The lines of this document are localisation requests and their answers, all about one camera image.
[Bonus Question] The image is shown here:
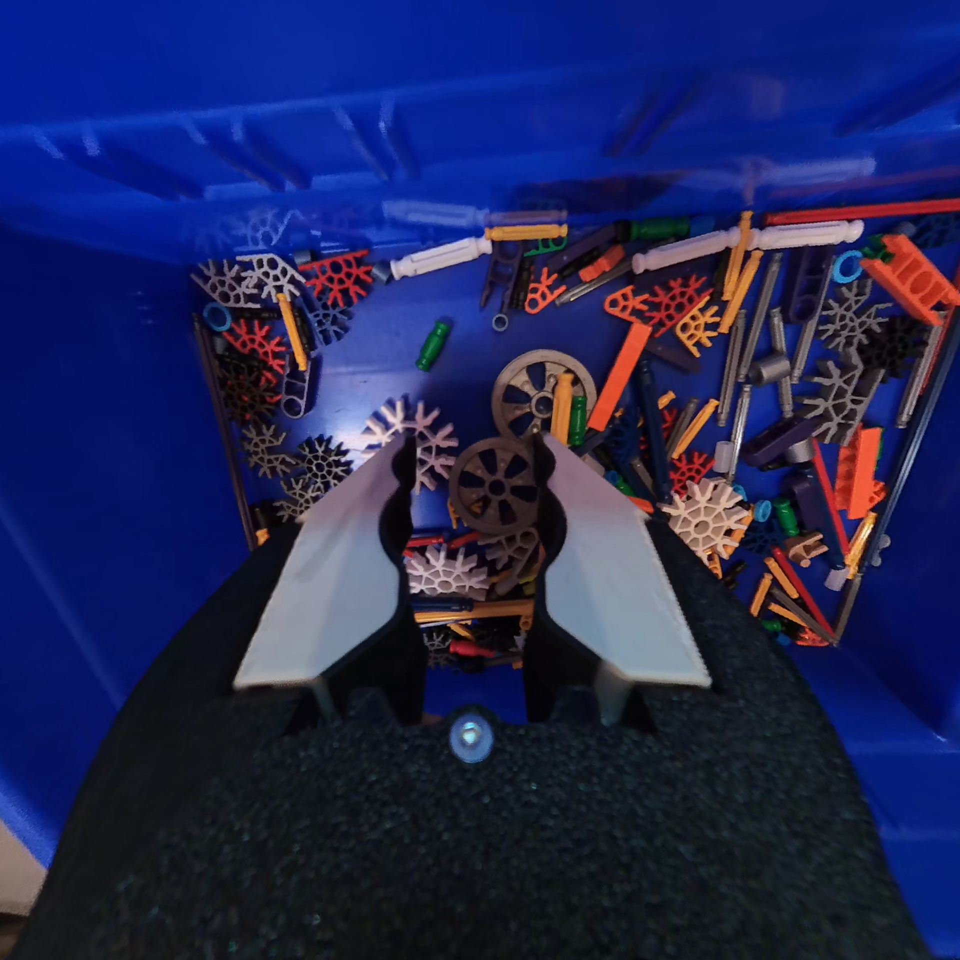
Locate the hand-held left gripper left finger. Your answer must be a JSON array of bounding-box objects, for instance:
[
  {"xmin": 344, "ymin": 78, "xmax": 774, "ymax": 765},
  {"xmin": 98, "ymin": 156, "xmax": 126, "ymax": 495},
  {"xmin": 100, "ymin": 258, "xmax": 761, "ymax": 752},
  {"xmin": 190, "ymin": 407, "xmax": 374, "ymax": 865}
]
[{"xmin": 232, "ymin": 435, "xmax": 429, "ymax": 723}]

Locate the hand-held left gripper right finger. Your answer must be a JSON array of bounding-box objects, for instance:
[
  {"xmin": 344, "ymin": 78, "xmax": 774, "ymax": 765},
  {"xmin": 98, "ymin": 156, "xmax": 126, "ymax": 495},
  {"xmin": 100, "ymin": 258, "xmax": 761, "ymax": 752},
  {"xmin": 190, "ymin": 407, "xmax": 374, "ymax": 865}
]
[{"xmin": 523, "ymin": 432, "xmax": 714, "ymax": 727}]

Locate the blue plastic bin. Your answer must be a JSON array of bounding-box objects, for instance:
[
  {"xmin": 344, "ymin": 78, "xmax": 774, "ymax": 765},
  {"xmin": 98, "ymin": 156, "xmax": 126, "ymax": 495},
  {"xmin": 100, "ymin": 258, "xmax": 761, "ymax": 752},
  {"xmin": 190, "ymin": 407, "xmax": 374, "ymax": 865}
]
[{"xmin": 0, "ymin": 0, "xmax": 960, "ymax": 960}]

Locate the pile of toy construction pieces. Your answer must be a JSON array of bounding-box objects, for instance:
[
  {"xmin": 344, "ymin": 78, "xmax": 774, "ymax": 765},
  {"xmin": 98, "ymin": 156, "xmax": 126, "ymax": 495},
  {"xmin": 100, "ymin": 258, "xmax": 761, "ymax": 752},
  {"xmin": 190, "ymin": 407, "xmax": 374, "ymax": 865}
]
[{"xmin": 191, "ymin": 198, "xmax": 960, "ymax": 672}]

